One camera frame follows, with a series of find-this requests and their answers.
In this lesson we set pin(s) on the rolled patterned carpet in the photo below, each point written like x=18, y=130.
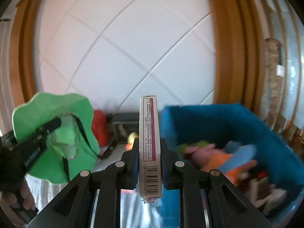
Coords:
x=273, y=82

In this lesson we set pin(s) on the small red white box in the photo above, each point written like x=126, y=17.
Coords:
x=149, y=151

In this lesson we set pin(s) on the red bear-face plastic case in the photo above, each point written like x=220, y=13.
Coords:
x=100, y=128

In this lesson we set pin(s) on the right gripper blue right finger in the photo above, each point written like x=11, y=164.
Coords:
x=168, y=171

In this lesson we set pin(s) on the blue plastic storage crate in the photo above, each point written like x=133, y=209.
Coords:
x=220, y=124

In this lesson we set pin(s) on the dark green framed box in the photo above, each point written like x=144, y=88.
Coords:
x=121, y=125

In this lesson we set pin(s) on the green plush in crate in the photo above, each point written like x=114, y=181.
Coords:
x=182, y=147

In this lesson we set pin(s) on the light blue plastic hand mirror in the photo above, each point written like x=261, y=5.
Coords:
x=240, y=155

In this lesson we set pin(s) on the green frog plush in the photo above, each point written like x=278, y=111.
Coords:
x=72, y=147

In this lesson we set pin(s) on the striped grey cloth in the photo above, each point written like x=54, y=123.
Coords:
x=97, y=200

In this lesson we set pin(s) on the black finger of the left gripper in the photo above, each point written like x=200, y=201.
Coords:
x=45, y=130

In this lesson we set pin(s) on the yellow green duck plush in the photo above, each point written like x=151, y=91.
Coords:
x=130, y=140

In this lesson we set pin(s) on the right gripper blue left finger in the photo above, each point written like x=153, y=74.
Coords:
x=130, y=173

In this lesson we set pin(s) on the pink pig plush orange dress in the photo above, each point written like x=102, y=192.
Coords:
x=208, y=158

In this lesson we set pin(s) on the wooden glass partition screen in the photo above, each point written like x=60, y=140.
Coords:
x=285, y=25

